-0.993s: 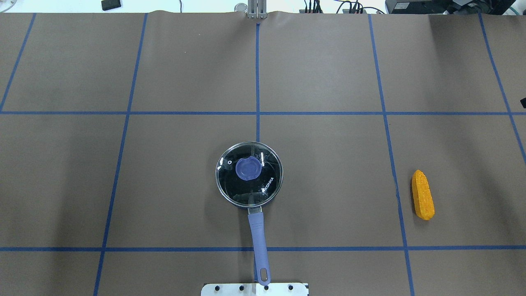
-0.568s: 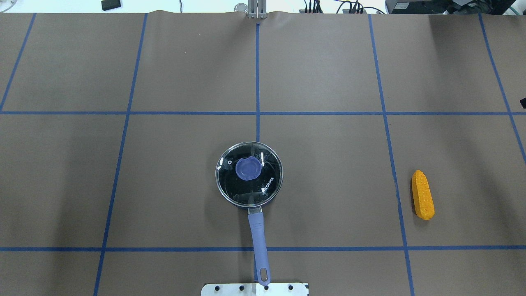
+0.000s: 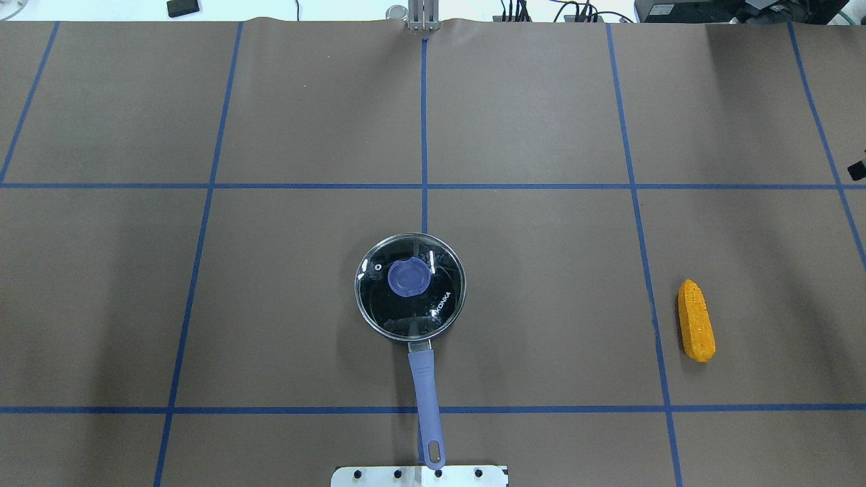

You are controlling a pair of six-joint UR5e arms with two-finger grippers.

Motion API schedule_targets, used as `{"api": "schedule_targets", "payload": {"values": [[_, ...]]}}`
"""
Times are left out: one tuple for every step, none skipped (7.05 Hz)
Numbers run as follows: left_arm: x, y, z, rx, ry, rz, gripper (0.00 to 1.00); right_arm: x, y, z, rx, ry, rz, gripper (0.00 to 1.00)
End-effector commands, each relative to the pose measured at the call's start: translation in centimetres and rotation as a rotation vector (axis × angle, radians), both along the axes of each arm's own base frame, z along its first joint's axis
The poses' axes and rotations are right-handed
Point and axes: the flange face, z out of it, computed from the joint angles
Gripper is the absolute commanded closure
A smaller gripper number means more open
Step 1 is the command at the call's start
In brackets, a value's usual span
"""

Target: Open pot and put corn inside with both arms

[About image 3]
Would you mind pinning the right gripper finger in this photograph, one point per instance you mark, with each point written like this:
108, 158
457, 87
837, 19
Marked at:
857, 170

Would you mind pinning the yellow corn cob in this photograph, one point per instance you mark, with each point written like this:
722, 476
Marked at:
696, 331

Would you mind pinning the black monitor equipment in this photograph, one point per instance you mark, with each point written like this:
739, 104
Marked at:
737, 12

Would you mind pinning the glass lid purple knob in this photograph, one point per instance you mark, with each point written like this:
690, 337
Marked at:
410, 287

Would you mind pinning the brown table mat blue grid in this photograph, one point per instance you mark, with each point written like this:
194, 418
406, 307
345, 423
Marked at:
263, 253

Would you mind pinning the small black device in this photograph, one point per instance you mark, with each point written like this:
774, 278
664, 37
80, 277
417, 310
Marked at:
178, 8

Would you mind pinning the aluminium frame post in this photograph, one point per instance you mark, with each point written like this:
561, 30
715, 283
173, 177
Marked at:
423, 15

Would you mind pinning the dark blue saucepan purple handle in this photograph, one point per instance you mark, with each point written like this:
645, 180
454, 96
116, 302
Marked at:
421, 359

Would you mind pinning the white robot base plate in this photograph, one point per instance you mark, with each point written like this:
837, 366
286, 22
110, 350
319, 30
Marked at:
420, 475

